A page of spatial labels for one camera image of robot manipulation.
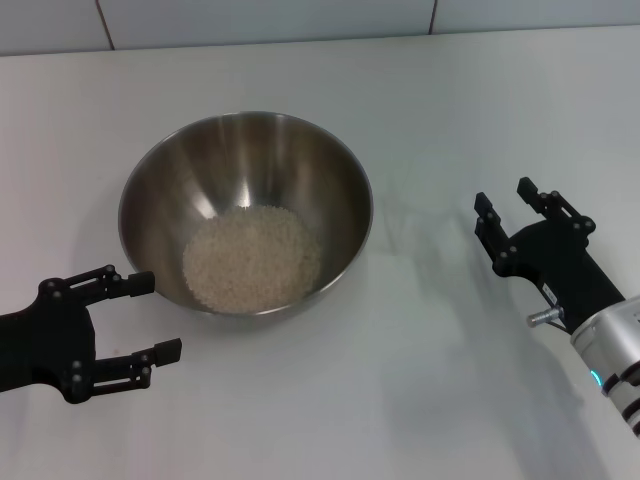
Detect stainless steel mixing bowl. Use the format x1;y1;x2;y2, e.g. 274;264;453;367
117;112;374;316

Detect right arm connector cable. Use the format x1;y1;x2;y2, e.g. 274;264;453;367
525;307;571;331

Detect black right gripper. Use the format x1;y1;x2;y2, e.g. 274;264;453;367
473;175;626;334

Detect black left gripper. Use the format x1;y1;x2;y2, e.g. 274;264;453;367
0;265;184;404

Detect white rice grains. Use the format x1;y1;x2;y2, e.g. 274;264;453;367
182;205;322;315

